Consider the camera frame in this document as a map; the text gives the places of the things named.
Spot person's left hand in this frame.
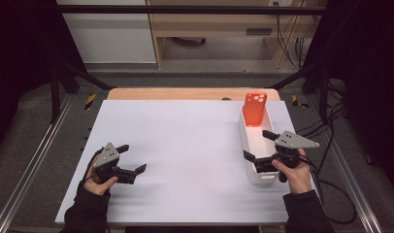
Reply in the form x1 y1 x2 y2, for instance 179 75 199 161
82 154 119 196

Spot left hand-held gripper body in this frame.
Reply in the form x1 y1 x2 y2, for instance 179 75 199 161
92 142 139 185

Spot person's right hand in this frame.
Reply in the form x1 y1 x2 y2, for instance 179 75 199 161
271 148 312 195

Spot white table sheet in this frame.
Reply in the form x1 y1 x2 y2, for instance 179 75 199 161
54 99 315 226

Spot white plastic bin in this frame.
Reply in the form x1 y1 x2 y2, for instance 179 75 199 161
238 105 285 186

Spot black floor cables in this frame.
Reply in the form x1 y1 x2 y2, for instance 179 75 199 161
296 81 348 143

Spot wooden desk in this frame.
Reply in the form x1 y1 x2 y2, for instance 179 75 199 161
145 0 326 70

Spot white cabinet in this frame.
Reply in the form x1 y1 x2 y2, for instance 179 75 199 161
56 0 157 65

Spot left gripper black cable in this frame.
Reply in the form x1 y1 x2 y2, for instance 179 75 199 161
83 148 105 183

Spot metal floor rail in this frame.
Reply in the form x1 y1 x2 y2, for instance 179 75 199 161
306 93 384 233
0 92 75 233

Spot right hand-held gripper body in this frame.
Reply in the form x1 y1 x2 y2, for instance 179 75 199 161
253 130 321 184

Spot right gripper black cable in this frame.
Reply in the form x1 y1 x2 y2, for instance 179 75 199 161
298 152 358 226

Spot orange phone case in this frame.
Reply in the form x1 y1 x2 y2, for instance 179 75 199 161
242 91 269 128

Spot wooden table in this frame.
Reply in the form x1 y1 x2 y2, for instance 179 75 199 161
106 87 281 102

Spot black cables behind desk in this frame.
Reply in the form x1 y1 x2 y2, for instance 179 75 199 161
274 1 313 70

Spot black frame strut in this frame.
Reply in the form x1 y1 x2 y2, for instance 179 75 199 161
49 60 117 124
265 60 331 123

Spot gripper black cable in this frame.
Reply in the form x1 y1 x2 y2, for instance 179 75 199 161
298 152 358 226
83 148 105 183

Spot black horizontal frame bar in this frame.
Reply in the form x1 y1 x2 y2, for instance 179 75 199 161
54 4 329 16

